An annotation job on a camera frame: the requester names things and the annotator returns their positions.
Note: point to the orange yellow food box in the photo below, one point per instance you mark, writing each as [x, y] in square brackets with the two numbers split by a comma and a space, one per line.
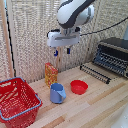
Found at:
[51, 74]

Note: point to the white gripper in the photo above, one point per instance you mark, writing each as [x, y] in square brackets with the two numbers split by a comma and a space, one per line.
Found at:
[62, 39]

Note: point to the blue pitcher mug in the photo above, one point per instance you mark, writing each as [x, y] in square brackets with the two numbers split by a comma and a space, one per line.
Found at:
[57, 93]

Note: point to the wooden frame post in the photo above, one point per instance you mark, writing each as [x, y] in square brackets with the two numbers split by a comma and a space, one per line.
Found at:
[7, 36]

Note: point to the red bowl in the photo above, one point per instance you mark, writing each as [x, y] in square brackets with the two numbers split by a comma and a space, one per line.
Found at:
[79, 86]

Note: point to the red shopping basket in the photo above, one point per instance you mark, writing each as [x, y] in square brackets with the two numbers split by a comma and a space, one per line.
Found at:
[17, 101]

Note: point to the black toaster oven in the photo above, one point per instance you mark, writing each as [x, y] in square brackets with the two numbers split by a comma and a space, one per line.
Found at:
[113, 55]

